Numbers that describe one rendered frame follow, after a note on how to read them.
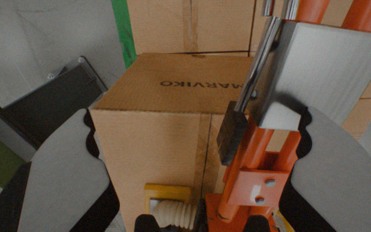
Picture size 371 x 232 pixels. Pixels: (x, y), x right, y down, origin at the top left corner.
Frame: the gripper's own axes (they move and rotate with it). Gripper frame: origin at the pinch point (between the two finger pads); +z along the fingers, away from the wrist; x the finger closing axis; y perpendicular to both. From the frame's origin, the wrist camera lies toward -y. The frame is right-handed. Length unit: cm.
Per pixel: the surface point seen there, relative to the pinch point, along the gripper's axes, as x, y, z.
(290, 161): 8.4, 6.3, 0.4
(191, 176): -0.3, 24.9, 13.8
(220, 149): 2.3, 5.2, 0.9
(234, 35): 15, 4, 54
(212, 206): 2.4, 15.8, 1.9
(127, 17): -37, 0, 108
